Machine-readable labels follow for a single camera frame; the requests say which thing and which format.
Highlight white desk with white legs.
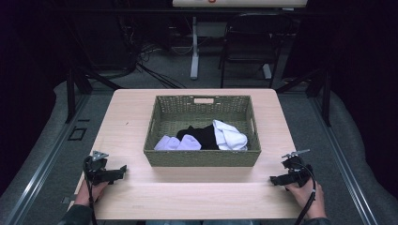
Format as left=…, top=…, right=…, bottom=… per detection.
left=171, top=0, right=310, bottom=81

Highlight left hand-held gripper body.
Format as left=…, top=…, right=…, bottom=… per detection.
left=82, top=150, right=110, bottom=186

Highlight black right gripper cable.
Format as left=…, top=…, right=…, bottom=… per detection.
left=293, top=162, right=317, bottom=225

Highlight bundle of floor cables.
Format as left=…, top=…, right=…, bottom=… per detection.
left=115, top=15, right=195, bottom=90

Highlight black floor socket frame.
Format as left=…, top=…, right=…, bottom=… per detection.
left=67, top=126, right=88, bottom=142

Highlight black sock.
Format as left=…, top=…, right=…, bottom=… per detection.
left=176, top=124, right=221, bottom=151

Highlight person's left hand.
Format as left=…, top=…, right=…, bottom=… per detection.
left=73, top=179, right=109, bottom=207

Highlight person's right hand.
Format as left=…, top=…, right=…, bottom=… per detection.
left=283, top=179, right=328, bottom=220

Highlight black folding chair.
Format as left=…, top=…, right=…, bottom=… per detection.
left=218, top=11, right=295, bottom=89

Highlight lavender sock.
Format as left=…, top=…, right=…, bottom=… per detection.
left=153, top=134, right=181, bottom=152
left=176, top=133, right=203, bottom=152

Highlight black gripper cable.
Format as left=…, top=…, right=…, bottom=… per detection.
left=82, top=156, right=99, bottom=225
left=293, top=162, right=317, bottom=225

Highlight white sock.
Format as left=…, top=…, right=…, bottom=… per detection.
left=212, top=118, right=249, bottom=152

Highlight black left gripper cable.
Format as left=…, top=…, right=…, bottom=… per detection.
left=82, top=156, right=99, bottom=225

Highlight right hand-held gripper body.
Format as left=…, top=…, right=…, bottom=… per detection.
left=281, top=148, right=314, bottom=188

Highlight green woven basket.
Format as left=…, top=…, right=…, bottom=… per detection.
left=143, top=94, right=263, bottom=169

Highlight black metal stand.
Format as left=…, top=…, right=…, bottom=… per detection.
left=274, top=67, right=332, bottom=128
left=64, top=66, right=124, bottom=125

